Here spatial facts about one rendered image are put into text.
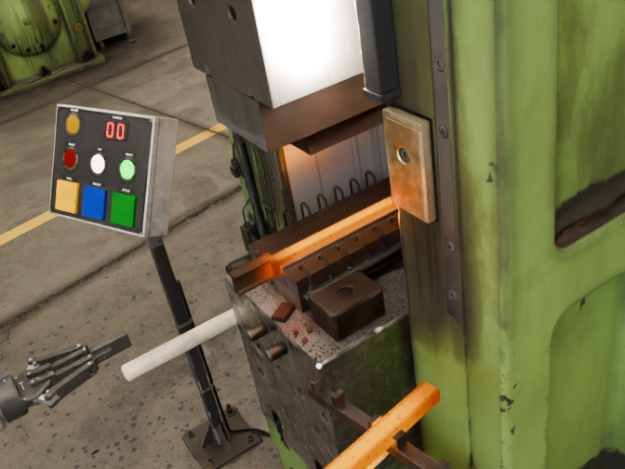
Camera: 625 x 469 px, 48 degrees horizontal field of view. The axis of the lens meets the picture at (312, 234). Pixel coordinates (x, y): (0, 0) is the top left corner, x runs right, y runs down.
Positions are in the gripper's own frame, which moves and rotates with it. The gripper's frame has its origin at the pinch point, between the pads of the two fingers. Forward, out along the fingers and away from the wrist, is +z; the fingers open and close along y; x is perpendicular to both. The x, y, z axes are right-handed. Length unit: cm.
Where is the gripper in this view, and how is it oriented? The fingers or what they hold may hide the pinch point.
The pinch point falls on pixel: (110, 346)
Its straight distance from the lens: 134.0
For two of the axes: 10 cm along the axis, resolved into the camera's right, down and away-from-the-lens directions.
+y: 5.4, 3.9, -7.4
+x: -1.5, -8.2, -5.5
